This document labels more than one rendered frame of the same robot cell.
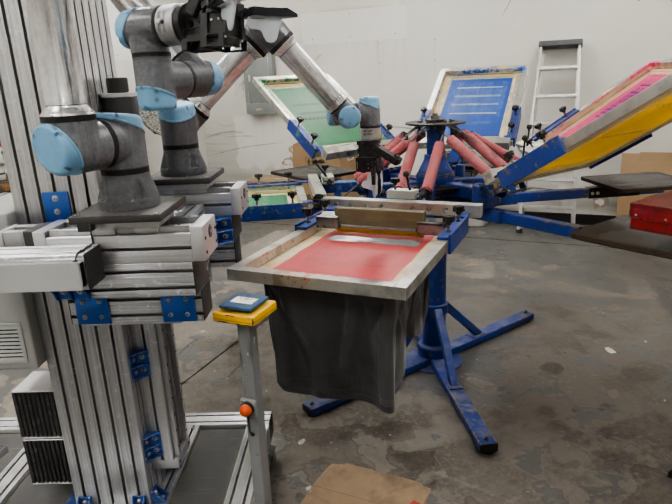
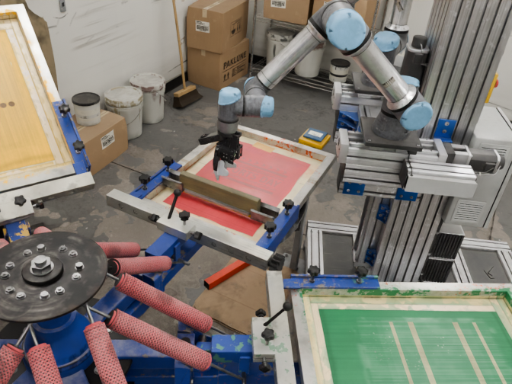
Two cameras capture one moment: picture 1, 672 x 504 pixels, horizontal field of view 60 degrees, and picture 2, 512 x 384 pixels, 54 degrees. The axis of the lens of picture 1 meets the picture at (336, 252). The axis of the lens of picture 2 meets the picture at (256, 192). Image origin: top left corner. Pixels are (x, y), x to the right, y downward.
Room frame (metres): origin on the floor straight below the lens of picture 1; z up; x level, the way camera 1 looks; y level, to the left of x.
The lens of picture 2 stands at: (3.75, -0.04, 2.19)
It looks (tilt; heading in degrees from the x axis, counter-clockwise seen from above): 36 degrees down; 179
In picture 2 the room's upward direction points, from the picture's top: 5 degrees clockwise
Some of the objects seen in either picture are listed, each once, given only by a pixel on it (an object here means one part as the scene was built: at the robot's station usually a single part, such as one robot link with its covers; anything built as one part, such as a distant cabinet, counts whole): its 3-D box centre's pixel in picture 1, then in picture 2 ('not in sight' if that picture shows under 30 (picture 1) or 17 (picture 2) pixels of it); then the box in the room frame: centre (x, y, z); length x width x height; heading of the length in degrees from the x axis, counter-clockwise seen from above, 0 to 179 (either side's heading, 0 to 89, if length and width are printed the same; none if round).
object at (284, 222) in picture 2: (317, 224); (277, 230); (2.29, 0.07, 0.97); 0.30 x 0.05 x 0.07; 156
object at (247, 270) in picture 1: (359, 246); (242, 178); (1.96, -0.08, 0.97); 0.79 x 0.58 x 0.04; 156
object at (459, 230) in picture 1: (453, 233); (157, 184); (2.06, -0.44, 0.97); 0.30 x 0.05 x 0.07; 156
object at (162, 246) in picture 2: not in sight; (167, 244); (2.47, -0.32, 1.02); 0.17 x 0.06 x 0.05; 156
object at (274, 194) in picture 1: (255, 184); (388, 340); (2.83, 0.38, 1.05); 1.08 x 0.61 x 0.23; 96
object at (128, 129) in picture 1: (118, 139); (385, 48); (1.45, 0.52, 1.42); 0.13 x 0.12 x 0.14; 152
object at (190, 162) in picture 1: (182, 158); (393, 120); (1.95, 0.50, 1.31); 0.15 x 0.15 x 0.10
